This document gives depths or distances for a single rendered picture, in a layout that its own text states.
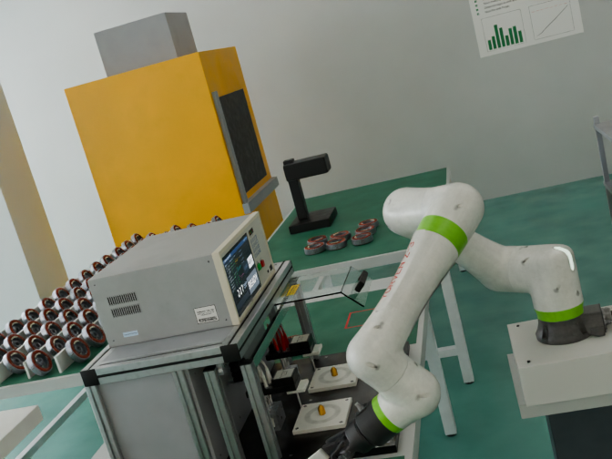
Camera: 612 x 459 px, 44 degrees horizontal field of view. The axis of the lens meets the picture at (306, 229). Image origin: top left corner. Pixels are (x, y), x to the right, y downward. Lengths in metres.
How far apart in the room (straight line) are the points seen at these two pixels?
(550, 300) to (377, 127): 5.35
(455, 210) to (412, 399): 0.44
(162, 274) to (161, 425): 0.40
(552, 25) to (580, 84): 0.58
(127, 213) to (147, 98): 0.91
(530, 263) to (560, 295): 0.11
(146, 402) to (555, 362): 1.05
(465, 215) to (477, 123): 5.54
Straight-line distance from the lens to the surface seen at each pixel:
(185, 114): 5.73
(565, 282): 2.09
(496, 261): 2.13
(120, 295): 2.13
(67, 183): 8.35
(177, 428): 2.09
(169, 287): 2.07
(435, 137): 7.30
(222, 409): 2.02
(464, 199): 1.78
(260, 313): 2.12
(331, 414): 2.18
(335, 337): 2.79
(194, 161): 5.76
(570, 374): 2.06
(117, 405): 2.12
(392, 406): 1.67
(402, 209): 1.88
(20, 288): 6.06
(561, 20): 7.28
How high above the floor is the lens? 1.75
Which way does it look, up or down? 13 degrees down
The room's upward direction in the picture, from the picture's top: 15 degrees counter-clockwise
